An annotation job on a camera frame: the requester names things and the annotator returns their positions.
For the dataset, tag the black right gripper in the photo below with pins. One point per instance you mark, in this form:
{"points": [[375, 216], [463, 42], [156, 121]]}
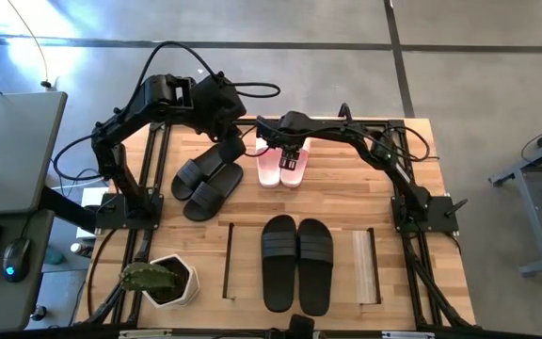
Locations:
{"points": [[290, 127]]}

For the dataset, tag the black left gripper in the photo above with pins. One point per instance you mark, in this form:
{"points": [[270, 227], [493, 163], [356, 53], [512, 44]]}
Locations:
{"points": [[228, 117]]}

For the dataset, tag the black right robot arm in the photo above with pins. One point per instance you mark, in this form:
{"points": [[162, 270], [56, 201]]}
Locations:
{"points": [[393, 169]]}

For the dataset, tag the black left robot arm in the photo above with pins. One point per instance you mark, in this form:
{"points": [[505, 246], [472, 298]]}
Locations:
{"points": [[125, 117]]}

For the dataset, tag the wooden shelf with black legs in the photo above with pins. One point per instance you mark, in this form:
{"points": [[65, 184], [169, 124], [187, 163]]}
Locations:
{"points": [[247, 263]]}

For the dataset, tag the black table clamp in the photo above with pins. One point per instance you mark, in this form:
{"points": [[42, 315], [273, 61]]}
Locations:
{"points": [[345, 112]]}

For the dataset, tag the white paper sheet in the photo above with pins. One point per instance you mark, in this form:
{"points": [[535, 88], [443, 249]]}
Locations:
{"points": [[99, 198]]}

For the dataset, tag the green cactus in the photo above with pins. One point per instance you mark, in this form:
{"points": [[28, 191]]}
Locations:
{"points": [[148, 278]]}

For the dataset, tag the black clamp lever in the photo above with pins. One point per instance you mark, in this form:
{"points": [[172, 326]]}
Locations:
{"points": [[457, 207]]}

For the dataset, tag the black desk support beam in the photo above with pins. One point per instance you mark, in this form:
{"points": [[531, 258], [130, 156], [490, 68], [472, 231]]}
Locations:
{"points": [[64, 209]]}

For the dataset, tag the small bottle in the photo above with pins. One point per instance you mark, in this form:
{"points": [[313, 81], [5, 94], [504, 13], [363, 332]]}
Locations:
{"points": [[79, 248]]}

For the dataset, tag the teal round object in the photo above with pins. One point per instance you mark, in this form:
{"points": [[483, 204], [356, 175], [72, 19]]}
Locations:
{"points": [[53, 256]]}

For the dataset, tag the black computer mouse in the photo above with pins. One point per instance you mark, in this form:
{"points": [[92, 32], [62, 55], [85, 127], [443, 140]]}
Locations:
{"points": [[16, 259]]}

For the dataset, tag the grey metal side table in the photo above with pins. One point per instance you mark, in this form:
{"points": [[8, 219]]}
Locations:
{"points": [[534, 221]]}

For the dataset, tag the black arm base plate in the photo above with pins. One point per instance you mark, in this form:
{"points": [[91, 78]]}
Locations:
{"points": [[111, 216], [440, 219]]}

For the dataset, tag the black table-level camera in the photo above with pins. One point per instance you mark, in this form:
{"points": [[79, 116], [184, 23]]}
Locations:
{"points": [[301, 327]]}

